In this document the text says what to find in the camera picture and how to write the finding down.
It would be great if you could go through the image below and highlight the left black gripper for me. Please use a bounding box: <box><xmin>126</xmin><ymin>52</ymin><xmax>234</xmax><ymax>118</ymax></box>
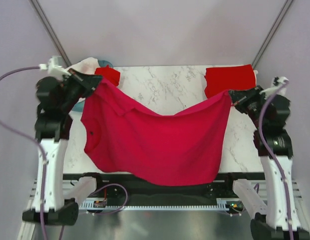
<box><xmin>60</xmin><ymin>67</ymin><xmax>103</xmax><ymax>112</ymax></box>

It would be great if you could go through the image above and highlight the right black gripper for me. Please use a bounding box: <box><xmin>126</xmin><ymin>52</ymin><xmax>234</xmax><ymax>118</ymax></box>
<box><xmin>229</xmin><ymin>84</ymin><xmax>269</xmax><ymax>128</ymax></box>

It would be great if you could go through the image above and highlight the magenta polo shirt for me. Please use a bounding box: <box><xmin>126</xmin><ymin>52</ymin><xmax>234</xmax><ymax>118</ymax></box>
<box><xmin>81</xmin><ymin>80</ymin><xmax>231</xmax><ymax>186</ymax></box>

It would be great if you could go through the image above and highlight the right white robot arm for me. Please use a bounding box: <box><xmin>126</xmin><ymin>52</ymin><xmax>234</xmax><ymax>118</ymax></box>
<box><xmin>224</xmin><ymin>86</ymin><xmax>310</xmax><ymax>240</ymax></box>

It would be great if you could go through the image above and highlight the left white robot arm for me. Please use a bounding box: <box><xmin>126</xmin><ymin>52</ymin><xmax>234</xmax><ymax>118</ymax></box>
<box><xmin>22</xmin><ymin>68</ymin><xmax>105</xmax><ymax>226</ymax></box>

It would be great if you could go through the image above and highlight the white t shirt in basket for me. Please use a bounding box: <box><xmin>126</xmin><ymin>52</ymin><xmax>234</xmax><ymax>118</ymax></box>
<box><xmin>66</xmin><ymin>57</ymin><xmax>100</xmax><ymax>75</ymax></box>

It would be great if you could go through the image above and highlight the folded red t shirt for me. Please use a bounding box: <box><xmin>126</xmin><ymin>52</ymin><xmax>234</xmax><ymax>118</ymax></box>
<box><xmin>204</xmin><ymin>64</ymin><xmax>256</xmax><ymax>98</ymax></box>

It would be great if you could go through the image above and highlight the red t shirt in basket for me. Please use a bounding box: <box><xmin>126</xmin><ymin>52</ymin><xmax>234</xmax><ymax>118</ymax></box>
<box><xmin>95</xmin><ymin>65</ymin><xmax>121</xmax><ymax>87</ymax></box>

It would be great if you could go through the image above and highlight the teal laundry basket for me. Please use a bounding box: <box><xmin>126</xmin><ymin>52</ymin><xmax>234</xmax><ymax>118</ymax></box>
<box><xmin>72</xmin><ymin>60</ymin><xmax>113</xmax><ymax>113</ymax></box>

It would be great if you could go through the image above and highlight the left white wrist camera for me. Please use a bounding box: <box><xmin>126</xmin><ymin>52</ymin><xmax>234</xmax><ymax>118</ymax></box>
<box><xmin>39</xmin><ymin>55</ymin><xmax>71</xmax><ymax>79</ymax></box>

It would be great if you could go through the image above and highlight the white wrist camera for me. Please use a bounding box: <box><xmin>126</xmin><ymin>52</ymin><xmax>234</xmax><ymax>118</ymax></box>
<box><xmin>39</xmin><ymin>55</ymin><xmax>71</xmax><ymax>79</ymax></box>
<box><xmin>259</xmin><ymin>76</ymin><xmax>289</xmax><ymax>99</ymax></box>

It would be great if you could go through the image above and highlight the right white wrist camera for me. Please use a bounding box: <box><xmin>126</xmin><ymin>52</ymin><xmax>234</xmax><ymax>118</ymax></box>
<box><xmin>259</xmin><ymin>76</ymin><xmax>289</xmax><ymax>99</ymax></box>

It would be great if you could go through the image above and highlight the left aluminium corner post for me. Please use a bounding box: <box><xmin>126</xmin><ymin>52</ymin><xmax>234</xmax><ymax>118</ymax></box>
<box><xmin>29</xmin><ymin>0</ymin><xmax>72</xmax><ymax>67</ymax></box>

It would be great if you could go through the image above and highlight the aluminium corner post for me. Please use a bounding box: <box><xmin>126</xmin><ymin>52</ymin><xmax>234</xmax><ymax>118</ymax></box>
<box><xmin>251</xmin><ymin>0</ymin><xmax>294</xmax><ymax>69</ymax></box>
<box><xmin>29</xmin><ymin>0</ymin><xmax>72</xmax><ymax>67</ymax></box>

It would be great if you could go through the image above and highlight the right aluminium corner post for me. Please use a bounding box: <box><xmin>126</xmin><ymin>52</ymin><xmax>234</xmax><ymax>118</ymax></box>
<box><xmin>251</xmin><ymin>0</ymin><xmax>294</xmax><ymax>69</ymax></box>

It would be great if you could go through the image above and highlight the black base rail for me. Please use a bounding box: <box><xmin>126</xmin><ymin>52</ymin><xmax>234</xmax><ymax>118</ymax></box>
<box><xmin>63</xmin><ymin>172</ymin><xmax>259</xmax><ymax>204</ymax></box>

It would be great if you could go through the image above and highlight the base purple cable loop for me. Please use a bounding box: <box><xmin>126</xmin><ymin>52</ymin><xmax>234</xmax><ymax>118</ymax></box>
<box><xmin>77</xmin><ymin>183</ymin><xmax>129</xmax><ymax>217</ymax></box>

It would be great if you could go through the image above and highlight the white slotted cable duct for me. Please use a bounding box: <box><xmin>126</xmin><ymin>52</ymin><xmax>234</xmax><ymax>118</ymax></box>
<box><xmin>79</xmin><ymin>198</ymin><xmax>243</xmax><ymax>211</ymax></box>

